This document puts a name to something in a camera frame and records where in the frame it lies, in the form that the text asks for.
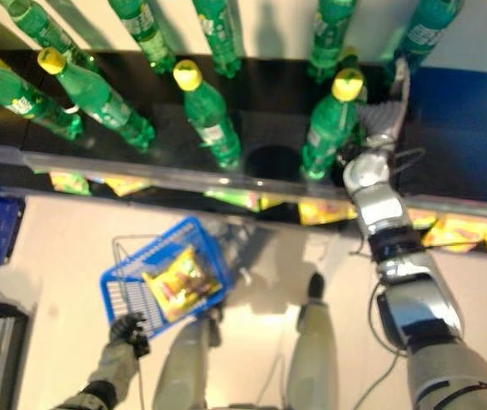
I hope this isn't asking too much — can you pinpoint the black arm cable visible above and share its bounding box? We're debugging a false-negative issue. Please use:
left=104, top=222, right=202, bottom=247
left=367, top=279, right=411, bottom=356

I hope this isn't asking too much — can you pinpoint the metal wire basket handle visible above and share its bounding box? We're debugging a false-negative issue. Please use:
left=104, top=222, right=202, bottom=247
left=111, top=233, right=172, bottom=283

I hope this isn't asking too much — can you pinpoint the robot leg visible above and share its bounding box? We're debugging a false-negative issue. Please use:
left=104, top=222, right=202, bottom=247
left=152, top=305, right=224, bottom=410
left=285, top=272, right=340, bottom=410

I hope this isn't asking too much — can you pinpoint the black shelf board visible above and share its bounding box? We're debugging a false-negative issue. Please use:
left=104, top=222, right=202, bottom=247
left=0, top=50, right=487, bottom=206

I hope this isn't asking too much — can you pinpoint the blue shelf panel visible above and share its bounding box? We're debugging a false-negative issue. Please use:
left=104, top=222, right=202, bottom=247
left=408, top=66, right=487, bottom=133

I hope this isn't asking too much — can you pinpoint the robot left leg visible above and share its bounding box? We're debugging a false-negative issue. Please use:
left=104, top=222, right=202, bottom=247
left=152, top=305, right=224, bottom=410

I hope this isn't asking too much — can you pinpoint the robot right leg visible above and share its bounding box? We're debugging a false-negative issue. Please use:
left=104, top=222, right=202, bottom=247
left=285, top=272, right=340, bottom=410

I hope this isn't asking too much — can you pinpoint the green plastic soda bottle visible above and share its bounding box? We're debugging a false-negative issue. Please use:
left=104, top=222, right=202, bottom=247
left=191, top=0, right=244, bottom=79
left=0, top=0, right=99, bottom=73
left=395, top=0, right=465, bottom=74
left=108, top=0, right=177, bottom=74
left=0, top=59, right=83, bottom=140
left=307, top=0, right=359, bottom=83

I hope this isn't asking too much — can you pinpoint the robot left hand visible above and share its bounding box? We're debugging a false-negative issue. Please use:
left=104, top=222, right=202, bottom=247
left=109, top=312, right=151, bottom=359

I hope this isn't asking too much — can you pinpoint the green bottle with yellow cap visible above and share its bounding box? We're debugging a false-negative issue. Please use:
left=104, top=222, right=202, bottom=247
left=173, top=59, right=243, bottom=169
left=340, top=45, right=369, bottom=103
left=37, top=46, right=156, bottom=153
left=301, top=67, right=367, bottom=179

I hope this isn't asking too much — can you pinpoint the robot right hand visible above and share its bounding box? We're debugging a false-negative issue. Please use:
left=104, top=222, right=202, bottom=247
left=355, top=56, right=412, bottom=149

